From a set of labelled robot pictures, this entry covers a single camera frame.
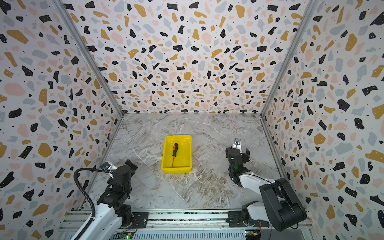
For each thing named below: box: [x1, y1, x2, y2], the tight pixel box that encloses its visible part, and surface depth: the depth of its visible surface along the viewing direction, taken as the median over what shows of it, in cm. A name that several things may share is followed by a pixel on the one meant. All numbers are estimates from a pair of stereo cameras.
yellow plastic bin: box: [161, 135, 193, 174], surface depth 96 cm
